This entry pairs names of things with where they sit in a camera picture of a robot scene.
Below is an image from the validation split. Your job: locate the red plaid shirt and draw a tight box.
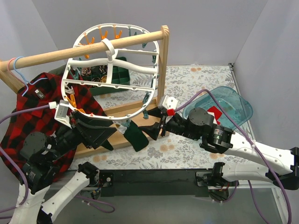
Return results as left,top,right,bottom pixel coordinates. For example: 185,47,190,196
0,68,105,168

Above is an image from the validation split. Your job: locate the purple cable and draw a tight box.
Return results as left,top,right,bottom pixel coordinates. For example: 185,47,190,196
0,105,116,221
174,88,292,224

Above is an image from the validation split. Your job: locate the wooden clothes rack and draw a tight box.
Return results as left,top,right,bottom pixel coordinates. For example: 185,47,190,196
0,25,170,159

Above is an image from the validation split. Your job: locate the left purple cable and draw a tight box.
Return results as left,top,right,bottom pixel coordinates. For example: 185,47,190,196
0,105,116,221

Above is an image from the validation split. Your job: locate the dark green storage bin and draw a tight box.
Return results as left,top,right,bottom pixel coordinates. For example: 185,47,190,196
79,65,130,96

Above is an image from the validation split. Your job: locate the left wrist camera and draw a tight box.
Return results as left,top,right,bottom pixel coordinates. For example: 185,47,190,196
48,100,71,128

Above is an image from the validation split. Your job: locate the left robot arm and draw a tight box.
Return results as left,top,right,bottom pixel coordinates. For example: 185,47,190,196
10,112,116,224

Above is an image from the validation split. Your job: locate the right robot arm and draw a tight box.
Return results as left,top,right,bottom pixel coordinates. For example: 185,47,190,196
138,107,299,190

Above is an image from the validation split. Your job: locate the white round clip hanger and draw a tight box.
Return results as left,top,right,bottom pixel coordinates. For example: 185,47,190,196
61,23,169,123

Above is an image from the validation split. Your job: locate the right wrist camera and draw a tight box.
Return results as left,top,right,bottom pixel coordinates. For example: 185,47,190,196
158,95,178,116

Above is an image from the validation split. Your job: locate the dark green sock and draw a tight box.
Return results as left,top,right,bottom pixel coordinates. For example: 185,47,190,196
102,120,150,153

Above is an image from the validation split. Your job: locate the red bear sock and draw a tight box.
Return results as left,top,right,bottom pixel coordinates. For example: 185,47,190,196
207,106,222,125

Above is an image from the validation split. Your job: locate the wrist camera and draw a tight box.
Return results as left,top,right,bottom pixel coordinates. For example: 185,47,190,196
48,100,71,128
158,95,178,116

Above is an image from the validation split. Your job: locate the teal plastic basin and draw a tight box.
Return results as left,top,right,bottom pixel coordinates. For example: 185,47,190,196
182,86,253,130

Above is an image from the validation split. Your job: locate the blue wire hanger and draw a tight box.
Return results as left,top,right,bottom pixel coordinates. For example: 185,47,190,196
7,56,47,96

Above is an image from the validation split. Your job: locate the floral table mat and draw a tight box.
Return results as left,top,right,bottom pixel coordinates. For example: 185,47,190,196
70,65,261,170

